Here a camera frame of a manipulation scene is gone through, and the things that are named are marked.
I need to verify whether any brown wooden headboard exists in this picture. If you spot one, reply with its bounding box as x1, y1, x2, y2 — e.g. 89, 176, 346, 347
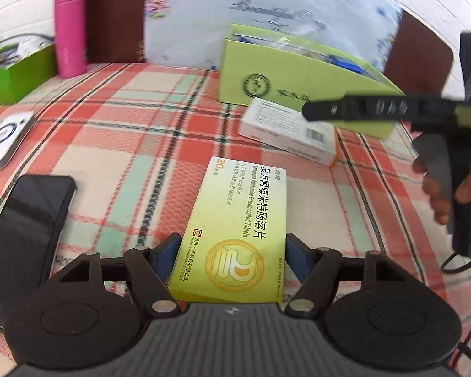
85, 0, 453, 95

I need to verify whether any white round-button device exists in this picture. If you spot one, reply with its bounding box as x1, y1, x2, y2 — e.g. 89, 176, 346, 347
0, 112, 36, 169

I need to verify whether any yellow green medicine box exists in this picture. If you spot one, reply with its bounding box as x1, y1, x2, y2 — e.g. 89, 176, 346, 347
168, 157, 287, 303

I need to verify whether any floral Beautiful Day pillow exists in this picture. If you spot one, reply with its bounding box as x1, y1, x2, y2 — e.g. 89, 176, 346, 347
143, 0, 403, 70

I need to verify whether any pink thermos bottle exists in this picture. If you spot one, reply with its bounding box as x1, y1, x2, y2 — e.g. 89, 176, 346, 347
54, 0, 87, 78

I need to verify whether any person right hand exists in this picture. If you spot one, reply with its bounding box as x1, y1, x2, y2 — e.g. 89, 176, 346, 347
412, 157, 471, 225

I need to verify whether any green tray box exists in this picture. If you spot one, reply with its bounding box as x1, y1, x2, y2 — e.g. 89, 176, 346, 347
0, 33, 57, 105

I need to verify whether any black cable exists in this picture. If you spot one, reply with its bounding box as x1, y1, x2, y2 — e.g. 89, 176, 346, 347
441, 243, 471, 374

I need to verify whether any light green open box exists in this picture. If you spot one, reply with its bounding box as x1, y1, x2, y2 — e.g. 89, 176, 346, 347
218, 23, 408, 141

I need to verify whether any white orange medicine box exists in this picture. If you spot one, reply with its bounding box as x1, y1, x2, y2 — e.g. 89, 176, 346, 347
239, 98, 338, 167

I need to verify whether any plaid bed sheet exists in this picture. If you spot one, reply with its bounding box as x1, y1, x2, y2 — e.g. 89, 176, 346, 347
0, 61, 471, 375

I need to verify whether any blue plastic cube container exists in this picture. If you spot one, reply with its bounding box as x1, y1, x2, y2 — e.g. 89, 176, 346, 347
328, 55, 374, 79

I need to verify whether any black smartphone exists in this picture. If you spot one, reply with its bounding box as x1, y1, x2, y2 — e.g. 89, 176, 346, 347
0, 174, 77, 331

